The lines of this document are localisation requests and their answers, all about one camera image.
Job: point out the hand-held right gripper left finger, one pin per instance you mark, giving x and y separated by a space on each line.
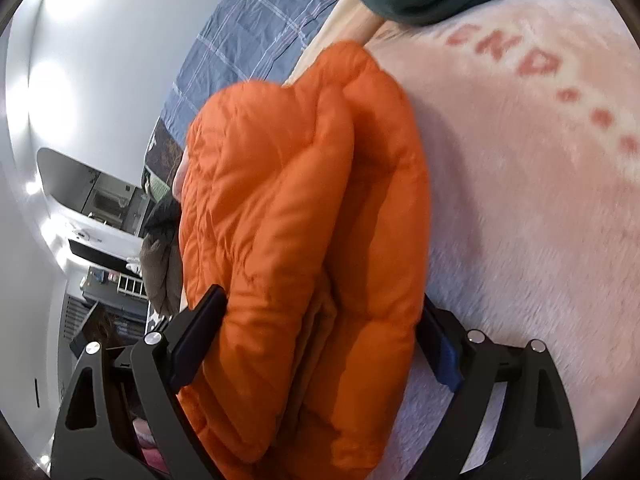
200 330

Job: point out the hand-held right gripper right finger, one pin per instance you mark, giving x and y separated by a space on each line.
445 355

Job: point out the orange puffer jacket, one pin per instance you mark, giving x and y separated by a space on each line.
300 210

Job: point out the olive grey cloth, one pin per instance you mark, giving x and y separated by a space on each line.
160 270

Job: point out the black shelf unit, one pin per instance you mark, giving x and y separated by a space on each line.
115 290

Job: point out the dark printed pillow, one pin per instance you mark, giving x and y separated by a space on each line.
162 147

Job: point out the pink fleece blanket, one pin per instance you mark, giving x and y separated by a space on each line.
525 185

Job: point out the blue plaid bed sheet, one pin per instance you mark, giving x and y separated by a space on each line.
260 35

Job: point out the white wall cabinet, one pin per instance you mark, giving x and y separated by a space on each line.
85 185

